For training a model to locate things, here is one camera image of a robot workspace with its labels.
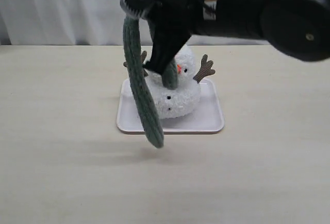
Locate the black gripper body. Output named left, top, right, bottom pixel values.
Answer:
left=143, top=0, right=219, bottom=37

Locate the white rectangular tray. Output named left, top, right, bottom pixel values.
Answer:
left=116, top=78, right=225, bottom=134

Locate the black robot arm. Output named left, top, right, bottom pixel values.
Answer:
left=120, top=0, right=329, bottom=74

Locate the white curtain backdrop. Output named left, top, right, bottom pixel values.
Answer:
left=0, top=0, right=330, bottom=46

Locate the white plush snowman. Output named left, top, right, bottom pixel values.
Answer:
left=123, top=45, right=216, bottom=120

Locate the green fuzzy scarf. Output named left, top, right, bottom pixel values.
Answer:
left=122, top=16, right=164, bottom=149

